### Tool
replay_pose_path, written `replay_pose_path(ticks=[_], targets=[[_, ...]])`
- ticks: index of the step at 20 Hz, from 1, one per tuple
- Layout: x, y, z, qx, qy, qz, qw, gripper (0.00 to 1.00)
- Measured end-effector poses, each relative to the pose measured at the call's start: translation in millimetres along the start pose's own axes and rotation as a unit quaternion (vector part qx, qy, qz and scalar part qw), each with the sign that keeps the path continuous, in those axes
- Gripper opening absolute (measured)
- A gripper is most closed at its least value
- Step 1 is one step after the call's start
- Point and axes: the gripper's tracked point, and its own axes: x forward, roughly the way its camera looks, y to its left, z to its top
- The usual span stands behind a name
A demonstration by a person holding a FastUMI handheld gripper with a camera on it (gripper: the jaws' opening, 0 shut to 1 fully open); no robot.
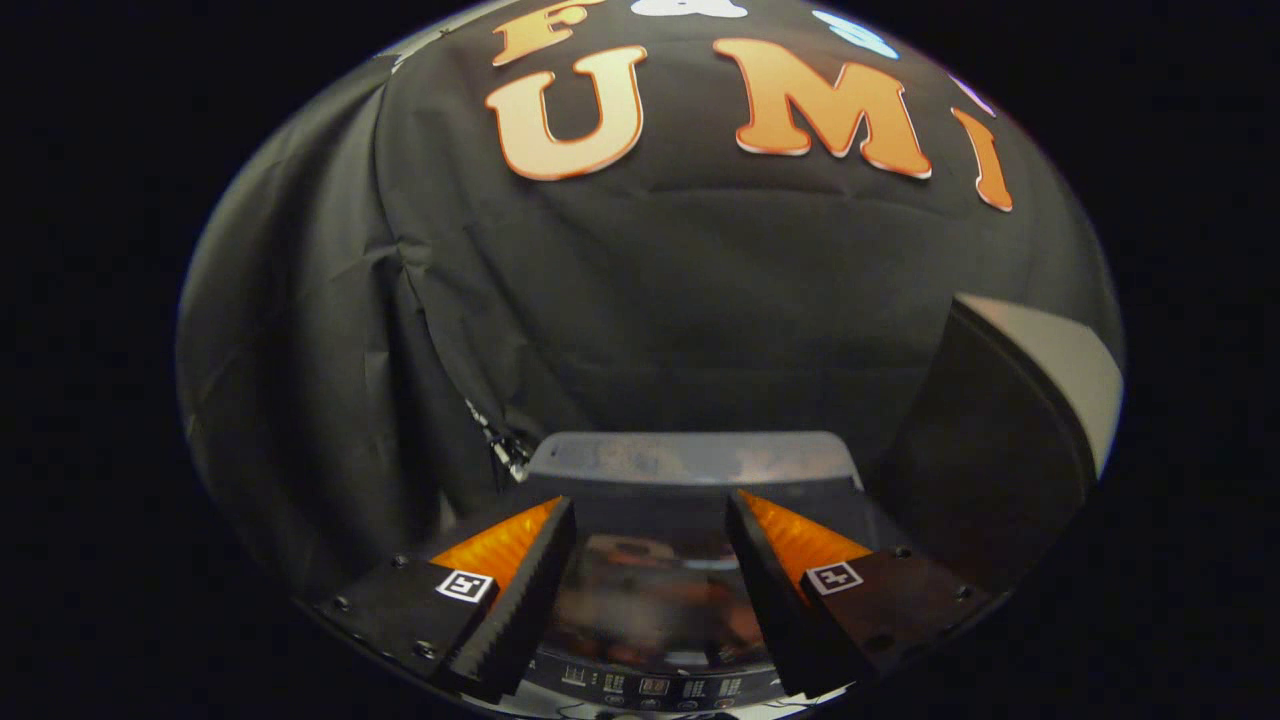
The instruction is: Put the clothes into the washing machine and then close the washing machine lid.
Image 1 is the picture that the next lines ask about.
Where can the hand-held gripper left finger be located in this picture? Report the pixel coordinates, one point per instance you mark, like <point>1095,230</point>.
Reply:
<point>525,600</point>

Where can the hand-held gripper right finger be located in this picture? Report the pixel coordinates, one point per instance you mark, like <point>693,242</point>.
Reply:
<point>770,600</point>

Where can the grey washing machine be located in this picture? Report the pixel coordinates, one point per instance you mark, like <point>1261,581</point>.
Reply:
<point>700,460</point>

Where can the black backdrop cloth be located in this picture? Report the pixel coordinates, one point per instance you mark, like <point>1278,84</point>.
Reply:
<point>700,300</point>

